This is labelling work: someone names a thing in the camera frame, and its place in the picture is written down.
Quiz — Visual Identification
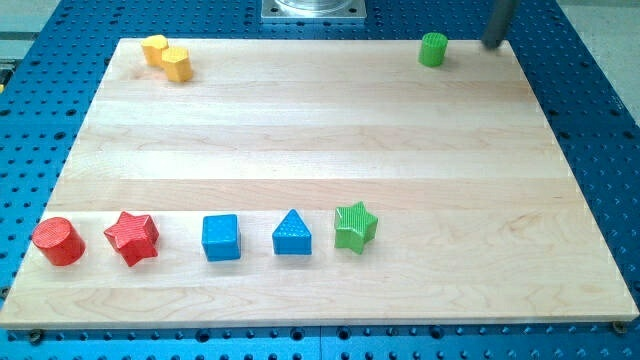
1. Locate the red cylinder block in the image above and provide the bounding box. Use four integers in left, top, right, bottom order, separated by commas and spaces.
32, 217, 86, 266

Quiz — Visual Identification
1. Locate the yellow heart block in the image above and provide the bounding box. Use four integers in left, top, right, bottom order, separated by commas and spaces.
141, 34, 168, 67

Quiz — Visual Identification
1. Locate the red star block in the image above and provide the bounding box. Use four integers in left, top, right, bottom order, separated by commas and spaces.
104, 212, 159, 267

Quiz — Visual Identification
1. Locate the green cylinder block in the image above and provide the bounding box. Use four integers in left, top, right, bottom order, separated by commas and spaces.
418, 32, 448, 67

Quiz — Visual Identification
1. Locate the yellow hexagon block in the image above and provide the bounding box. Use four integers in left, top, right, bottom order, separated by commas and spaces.
161, 46, 193, 82

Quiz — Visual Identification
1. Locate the blue triangle block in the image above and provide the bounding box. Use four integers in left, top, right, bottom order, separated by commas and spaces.
272, 209, 312, 255

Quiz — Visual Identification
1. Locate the blue cube block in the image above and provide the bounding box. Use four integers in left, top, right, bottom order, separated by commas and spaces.
201, 214, 241, 262

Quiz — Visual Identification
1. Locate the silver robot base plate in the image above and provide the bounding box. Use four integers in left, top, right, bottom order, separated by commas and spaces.
261, 0, 367, 22

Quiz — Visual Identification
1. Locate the green star block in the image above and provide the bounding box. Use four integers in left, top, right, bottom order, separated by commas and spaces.
334, 201, 378, 254

